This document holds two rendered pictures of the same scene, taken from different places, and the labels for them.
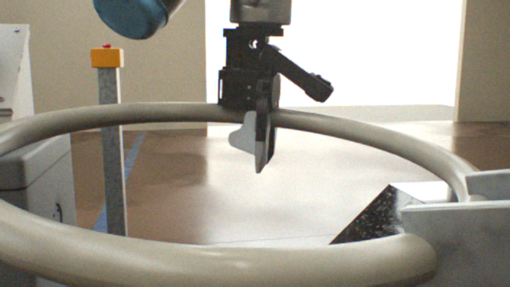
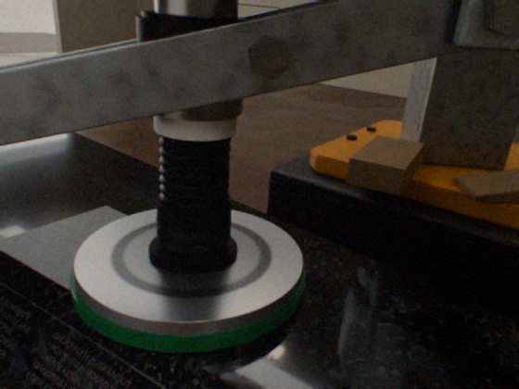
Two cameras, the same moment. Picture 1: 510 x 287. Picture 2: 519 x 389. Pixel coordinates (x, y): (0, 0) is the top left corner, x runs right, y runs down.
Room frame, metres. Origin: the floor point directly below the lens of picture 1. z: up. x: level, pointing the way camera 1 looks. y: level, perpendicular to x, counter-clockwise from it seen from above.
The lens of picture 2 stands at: (-0.32, -0.20, 1.08)
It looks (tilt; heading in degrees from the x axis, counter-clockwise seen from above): 23 degrees down; 313
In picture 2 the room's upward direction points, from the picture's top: 5 degrees clockwise
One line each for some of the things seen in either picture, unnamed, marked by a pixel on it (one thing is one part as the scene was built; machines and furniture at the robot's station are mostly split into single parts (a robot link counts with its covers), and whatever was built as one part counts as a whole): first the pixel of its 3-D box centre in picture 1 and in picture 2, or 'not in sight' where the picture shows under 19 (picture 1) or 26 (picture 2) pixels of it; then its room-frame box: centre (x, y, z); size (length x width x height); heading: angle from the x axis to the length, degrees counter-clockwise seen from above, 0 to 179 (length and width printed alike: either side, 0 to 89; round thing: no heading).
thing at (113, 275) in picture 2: not in sight; (194, 257); (-0.01, -0.44, 0.84); 0.21 x 0.21 x 0.01
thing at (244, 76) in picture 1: (253, 68); not in sight; (0.66, 0.00, 1.01); 0.09 x 0.08 x 0.12; 76
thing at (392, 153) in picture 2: not in sight; (387, 162); (0.10, -1.00, 0.81); 0.20 x 0.10 x 0.05; 108
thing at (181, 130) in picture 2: not in sight; (196, 109); (-0.01, -0.44, 0.99); 0.07 x 0.07 x 0.04
